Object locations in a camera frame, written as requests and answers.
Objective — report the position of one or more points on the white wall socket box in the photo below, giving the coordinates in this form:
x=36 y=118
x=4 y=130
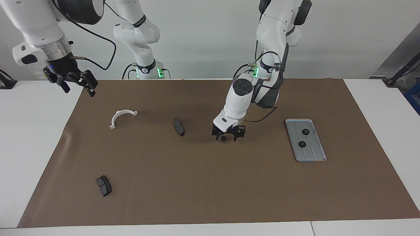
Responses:
x=41 y=76

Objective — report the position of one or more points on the black metal stand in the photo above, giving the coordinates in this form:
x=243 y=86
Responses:
x=398 y=73

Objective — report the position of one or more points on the black table clamp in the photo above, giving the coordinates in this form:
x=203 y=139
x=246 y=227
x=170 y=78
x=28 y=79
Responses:
x=6 y=83

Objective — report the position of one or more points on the white curved plastic bracket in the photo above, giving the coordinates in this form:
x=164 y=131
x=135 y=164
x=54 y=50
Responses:
x=115 y=117

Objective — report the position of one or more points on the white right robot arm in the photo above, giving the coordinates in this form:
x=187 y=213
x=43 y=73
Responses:
x=36 y=23

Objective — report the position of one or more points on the dark grey brake pad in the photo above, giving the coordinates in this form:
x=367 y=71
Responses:
x=104 y=186
x=178 y=127

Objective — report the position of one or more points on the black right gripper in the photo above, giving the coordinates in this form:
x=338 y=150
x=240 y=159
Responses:
x=64 y=68

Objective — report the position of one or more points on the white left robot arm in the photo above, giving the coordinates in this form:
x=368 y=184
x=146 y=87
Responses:
x=239 y=101

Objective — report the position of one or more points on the blue crate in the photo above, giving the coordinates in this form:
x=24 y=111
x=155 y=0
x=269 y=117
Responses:
x=414 y=98

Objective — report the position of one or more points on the brown paper mat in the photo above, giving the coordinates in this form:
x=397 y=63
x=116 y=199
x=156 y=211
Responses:
x=229 y=180

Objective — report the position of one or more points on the silver metal tray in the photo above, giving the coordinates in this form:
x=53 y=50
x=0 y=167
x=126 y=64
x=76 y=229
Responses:
x=313 y=150

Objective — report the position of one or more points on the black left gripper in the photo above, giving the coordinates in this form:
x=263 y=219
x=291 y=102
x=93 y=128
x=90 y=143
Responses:
x=238 y=130

